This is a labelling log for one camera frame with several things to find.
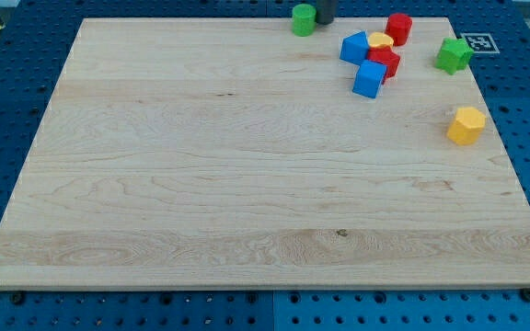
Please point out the yellow heart block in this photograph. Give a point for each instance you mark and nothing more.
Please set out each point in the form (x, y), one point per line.
(379, 40)

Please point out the black bolt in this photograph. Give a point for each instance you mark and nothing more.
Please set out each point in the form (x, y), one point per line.
(525, 294)
(17, 298)

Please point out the black bolt right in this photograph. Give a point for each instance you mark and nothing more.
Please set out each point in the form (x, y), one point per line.
(525, 294)

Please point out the blue cube block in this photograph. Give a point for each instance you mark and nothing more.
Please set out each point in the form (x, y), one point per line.
(369, 78)

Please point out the yellow hexagon block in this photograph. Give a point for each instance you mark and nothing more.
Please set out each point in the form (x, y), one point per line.
(466, 126)

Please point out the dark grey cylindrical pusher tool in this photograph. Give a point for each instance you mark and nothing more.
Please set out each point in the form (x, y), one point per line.
(326, 11)

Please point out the blue triangular block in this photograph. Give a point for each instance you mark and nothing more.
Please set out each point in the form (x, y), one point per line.
(354, 49)

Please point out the red star block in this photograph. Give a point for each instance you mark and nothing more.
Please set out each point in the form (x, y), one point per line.
(386, 57)

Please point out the green cylinder block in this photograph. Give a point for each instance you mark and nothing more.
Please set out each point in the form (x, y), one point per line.
(303, 20)

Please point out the red cylinder block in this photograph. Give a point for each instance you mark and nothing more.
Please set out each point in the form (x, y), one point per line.
(398, 27)

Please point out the white fiducial marker tag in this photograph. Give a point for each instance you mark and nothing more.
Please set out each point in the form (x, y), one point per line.
(481, 42)

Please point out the green star block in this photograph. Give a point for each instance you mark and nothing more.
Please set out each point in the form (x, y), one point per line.
(454, 55)

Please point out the black bolt left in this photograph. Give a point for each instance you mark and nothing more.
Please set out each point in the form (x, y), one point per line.
(17, 298)

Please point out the light wooden board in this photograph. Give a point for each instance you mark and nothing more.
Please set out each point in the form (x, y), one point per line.
(230, 154)

